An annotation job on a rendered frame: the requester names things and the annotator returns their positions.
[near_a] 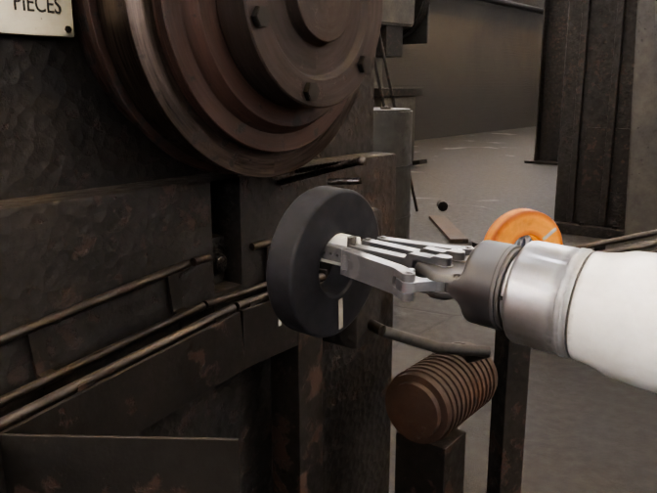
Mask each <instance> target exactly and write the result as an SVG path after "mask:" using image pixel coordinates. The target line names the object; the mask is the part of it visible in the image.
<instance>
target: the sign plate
mask: <svg viewBox="0 0 657 493"><path fill-rule="evenodd" d="M0 34H6V35H22V36H39V37H56V38H72V37H74V33H73V20H72V8H71V0H0Z"/></svg>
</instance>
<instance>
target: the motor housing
mask: <svg viewBox="0 0 657 493"><path fill-rule="evenodd" d="M497 385H498V372H497V368H496V365H495V363H494V361H493V360H492V358H491V357H490V358H486V359H483V360H479V361H476V362H472V363H467V362H466V361H465V360H464V355H455V354H443V353H435V352H433V353H432V354H430V355H429V356H427V357H425V358H424V359H422V360H420V361H419V362H417V363H415V364H414V365H412V366H411V367H410V368H408V369H406V370H405V371H403V372H401V373H400V374H398V375H397V376H396V377H395V378H394V379H393V381H392V382H391V383H390V384H389V385H388V388H387V390H386V394H385V407H386V411H387V415H388V417H389V419H390V421H391V423H392V425H394V426H395V428H396V429H397V430H398V431H397V432H396V457H395V493H463V478H464V457H465V437H466V432H465V431H463V430H460V429H457V427H458V426H459V425H461V424H462V423H463V422H464V421H466V420H467V419H468V418H469V417H470V416H472V415H473V414H474V413H475V412H477V411H478V410H479V409H480V408H482V407H483V406H484V405H485V404H486V403H488V402H489V401H490V400H491V398H492V397H493V395H494V393H495V390H496V388H497Z"/></svg>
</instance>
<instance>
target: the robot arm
mask: <svg viewBox="0 0 657 493"><path fill-rule="evenodd" d="M321 261H323V262H326V263H330V264H334V265H338V266H340V274H341V275H344V276H346V277H349V278H352V279H354V280H357V281H359V282H362V283H365V284H367V285H370V286H372V287H375V288H378V289H380V290H383V291H387V292H390V293H392V294H394V295H395V296H396V297H398V298H399V299H400V300H402V301H405V302H411V301H414V295H415V292H422V293H426V294H428V295H429V296H430V297H431V298H435V299H439V300H448V299H452V298H453V299H455V300H456V302H457V303H458V304H459V306H460V311H461V314H462V316H463V317H464V318H465V320H467V321H468V322H470V323H473V324H477V325H480V326H484V327H488V328H491V329H495V330H499V331H504V332H505V335H506V337H507V338H508V339H509V340H510V341H512V342H514V343H517V344H521V345H525V346H528V347H532V348H534V349H539V350H542V351H545V352H549V353H553V354H556V355H557V356H559V357H562V358H571V359H573V360H576V361H579V362H582V363H584V364H586V365H589V366H591V367H593V368H595V369H596V370H598V371H599V372H601V373H603V374H604V375H605V376H607V377H609V378H611V379H614V380H617V381H621V382H624V383H627V384H630V385H632V386H635V387H638V388H641V389H645V390H648V391H651V392H654V393H657V252H647V251H627V252H602V251H594V250H592V249H590V248H584V247H582V248H577V247H572V246H563V245H558V244H552V243H547V242H541V241H532V242H530V243H528V244H527V245H525V246H518V245H512V244H507V243H502V242H497V241H492V240H486V241H483V242H481V243H479V244H478V245H477V246H476V247H472V246H448V245H440V244H433V243H427V242H419V241H412V240H405V239H397V238H390V237H385V236H379V237H377V240H374V239H371V238H365V239H362V241H361V238H360V237H357V236H351V235H346V234H337V235H335V236H334V237H333V238H331V240H330V241H329V242H328V244H327V245H326V247H325V249H324V252H323V254H322V257H321Z"/></svg>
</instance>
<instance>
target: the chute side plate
mask: <svg viewBox="0 0 657 493"><path fill-rule="evenodd" d="M296 345H298V332H297V331H294V330H292V329H290V328H288V327H287V326H285V325H284V324H283V323H282V324H281V325H280V326H279V318H278V317H277V315H276V314H275V312H274V310H273V308H272V305H271V303H270V300H267V301H264V302H261V303H259V304H256V305H253V306H250V307H247V308H244V309H242V310H241V313H240V312H235V313H234V314H232V315H230V316H228V317H226V318H224V319H222V320H220V321H218V322H216V323H214V324H212V325H210V326H208V327H206V328H204V329H202V330H200V331H198V332H196V333H194V334H192V335H190V336H187V337H185V338H183V339H181V340H179V341H177V342H176V343H174V344H172V345H170V346H168V347H166V348H164V349H162V350H160V351H158V352H157V353H155V354H153V355H151V356H149V357H147V358H145V359H143V360H141V361H139V362H137V363H135V364H133V365H131V366H129V367H127V368H125V369H123V370H121V371H119V372H117V373H116V374H114V375H112V376H110V377H108V378H106V379H104V380H102V381H99V382H97V383H95V384H93V385H91V386H89V387H87V388H85V389H83V390H81V391H79V392H77V393H75V394H73V395H71V396H70V397H68V398H66V399H64V400H62V401H60V402H59V403H57V404H55V405H53V406H51V407H49V408H47V409H45V410H43V411H41V412H39V413H37V414H35V415H33V416H31V417H29V418H27V419H25V420H23V421H21V422H19V423H17V424H15V425H13V426H10V427H8V428H6V429H4V430H2V431H0V433H1V434H2V433H21V434H70V435H118V436H134V435H136V434H137V433H139V432H141V431H142V430H144V429H146V428H147V427H149V426H151V425H153V424H155V423H156V422H158V421H160V420H161V419H163V418H165V417H166V416H168V415H170V414H171V413H173V412H175V411H176V410H178V409H180V408H181V407H183V406H185V405H186V404H188V403H190V402H191V401H193V400H194V399H196V398H198V397H199V396H201V395H203V394H204V393H205V392H207V391H208V390H210V389H212V388H213V387H215V386H217V385H218V384H220V383H222V382H223V381H226V380H227V379H229V378H231V377H232V376H234V375H236V374H237V373H239V372H241V371H242V370H244V369H246V368H248V367H250V366H252V365H255V364H257V363H259V362H261V361H264V360H266V359H268V358H270V357H273V356H275V355H277V354H279V353H282V352H284V351H286V350H288V349H290V348H292V347H294V346H296Z"/></svg>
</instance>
